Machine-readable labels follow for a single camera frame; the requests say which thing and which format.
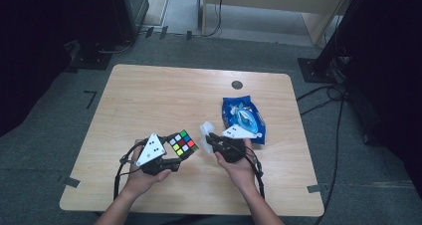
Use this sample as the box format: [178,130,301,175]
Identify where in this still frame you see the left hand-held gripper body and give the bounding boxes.
[134,132,167,177]

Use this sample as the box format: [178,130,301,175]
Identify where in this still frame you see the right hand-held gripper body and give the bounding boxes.
[212,123,259,164]

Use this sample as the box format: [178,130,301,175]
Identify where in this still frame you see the multicoloured puzzle cube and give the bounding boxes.
[168,129,200,161]

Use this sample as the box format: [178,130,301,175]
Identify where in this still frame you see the blue wet wipes packet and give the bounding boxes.
[221,95,268,145]

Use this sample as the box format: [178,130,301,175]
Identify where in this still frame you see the person's right hand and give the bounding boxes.
[214,138,259,193]

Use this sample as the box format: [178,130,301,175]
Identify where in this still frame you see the person's left hand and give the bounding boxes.
[123,138,173,199]

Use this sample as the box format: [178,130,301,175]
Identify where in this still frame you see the black metal stand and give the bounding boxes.
[297,0,369,85]

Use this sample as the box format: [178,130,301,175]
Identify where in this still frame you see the dark cabinet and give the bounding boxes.
[108,0,150,44]

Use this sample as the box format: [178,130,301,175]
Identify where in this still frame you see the black curtain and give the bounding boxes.
[0,0,115,138]
[344,0,422,201]

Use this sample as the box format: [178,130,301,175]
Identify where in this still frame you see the right hand-held gripper black cable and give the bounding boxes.
[243,146,267,200]

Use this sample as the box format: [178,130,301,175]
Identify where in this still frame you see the hand-held gripper black cable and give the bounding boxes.
[243,146,267,200]
[113,137,150,201]

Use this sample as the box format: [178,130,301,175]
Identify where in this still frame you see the left hand-held gripper black cable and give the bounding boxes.
[113,137,150,201]

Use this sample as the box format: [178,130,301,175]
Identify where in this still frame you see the grey floor cable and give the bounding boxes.
[98,40,134,55]

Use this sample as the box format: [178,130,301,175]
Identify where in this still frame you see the long black floor cable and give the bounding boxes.
[313,97,346,225]

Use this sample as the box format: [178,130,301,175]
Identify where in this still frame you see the black stand base plate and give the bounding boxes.
[68,40,113,72]

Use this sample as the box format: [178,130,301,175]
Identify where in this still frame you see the hanging black cable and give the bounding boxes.
[202,0,224,38]

